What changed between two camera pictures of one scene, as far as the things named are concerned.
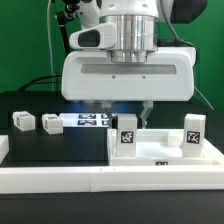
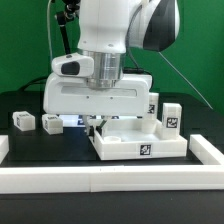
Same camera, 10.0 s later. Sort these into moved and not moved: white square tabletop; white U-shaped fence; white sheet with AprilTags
Moved: white square tabletop
Not moved: white sheet with AprilTags; white U-shaped fence
